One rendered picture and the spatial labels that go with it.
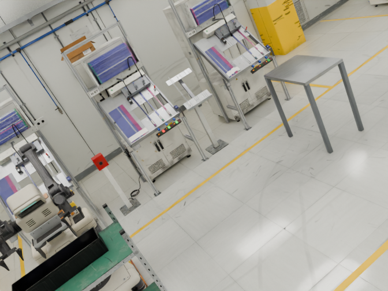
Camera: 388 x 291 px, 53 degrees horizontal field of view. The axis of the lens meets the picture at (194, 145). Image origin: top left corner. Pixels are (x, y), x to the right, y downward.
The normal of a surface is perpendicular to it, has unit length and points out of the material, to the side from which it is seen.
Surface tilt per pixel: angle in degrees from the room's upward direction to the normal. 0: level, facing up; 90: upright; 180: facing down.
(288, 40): 89
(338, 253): 0
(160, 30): 90
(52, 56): 90
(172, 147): 90
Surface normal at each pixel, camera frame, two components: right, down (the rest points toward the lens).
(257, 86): 0.44, 0.22
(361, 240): -0.43, -0.80
